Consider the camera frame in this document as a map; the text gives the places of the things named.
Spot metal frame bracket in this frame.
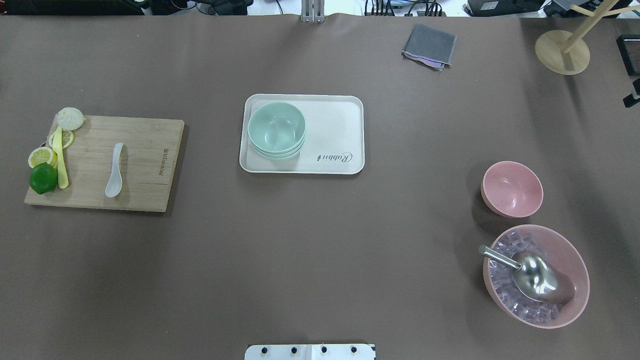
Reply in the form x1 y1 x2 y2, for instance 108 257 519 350
301 0 326 24

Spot cream serving tray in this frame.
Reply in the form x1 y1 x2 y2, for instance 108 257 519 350
238 93 365 175

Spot green bowl lower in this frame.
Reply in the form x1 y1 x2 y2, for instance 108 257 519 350
253 141 305 160

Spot clear ice cubes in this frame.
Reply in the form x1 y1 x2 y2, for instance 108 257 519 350
489 230 563 325

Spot white steamed bun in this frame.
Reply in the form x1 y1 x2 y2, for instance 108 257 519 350
54 107 86 132

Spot green bowl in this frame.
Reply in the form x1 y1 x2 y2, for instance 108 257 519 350
247 102 307 155
253 141 305 160

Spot green bowl top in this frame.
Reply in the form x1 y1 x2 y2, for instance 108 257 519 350
247 102 307 155

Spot yellow plastic knife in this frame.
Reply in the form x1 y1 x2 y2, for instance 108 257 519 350
52 126 70 189

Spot grey folded cloth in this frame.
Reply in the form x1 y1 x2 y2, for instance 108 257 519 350
401 23 458 71

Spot wooden mug stand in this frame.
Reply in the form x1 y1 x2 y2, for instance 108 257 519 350
534 0 640 76

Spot small pink bowl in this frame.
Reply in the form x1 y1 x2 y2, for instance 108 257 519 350
480 161 544 219

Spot green lime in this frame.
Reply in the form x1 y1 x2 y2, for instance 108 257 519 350
29 162 58 195

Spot white ceramic spoon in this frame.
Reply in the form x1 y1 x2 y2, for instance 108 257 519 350
104 142 124 198

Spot lemon slice back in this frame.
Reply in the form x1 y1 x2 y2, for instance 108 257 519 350
47 130 75 150

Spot metal ice scoop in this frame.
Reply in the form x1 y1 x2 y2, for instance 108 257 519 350
478 244 576 305

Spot bamboo cutting board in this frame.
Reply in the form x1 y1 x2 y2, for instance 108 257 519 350
24 115 185 213

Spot large pink bowl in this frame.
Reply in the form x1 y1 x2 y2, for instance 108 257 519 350
482 224 591 330

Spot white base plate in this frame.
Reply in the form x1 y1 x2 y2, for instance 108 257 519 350
244 343 377 360

